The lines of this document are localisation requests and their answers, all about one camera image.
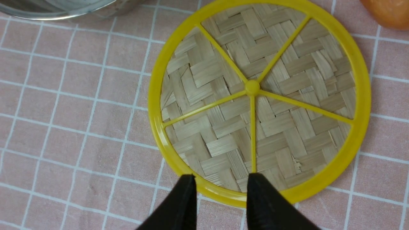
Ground stainless steel pot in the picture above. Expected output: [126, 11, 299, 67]
[0, 0, 144, 23]

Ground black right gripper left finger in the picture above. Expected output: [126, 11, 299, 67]
[137, 174, 197, 230]

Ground pink checkered tablecloth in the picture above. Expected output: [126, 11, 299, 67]
[0, 0, 408, 230]

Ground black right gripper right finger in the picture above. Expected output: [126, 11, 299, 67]
[246, 173, 319, 230]

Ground yellow bamboo steamer lid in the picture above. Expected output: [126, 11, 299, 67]
[148, 0, 371, 208]

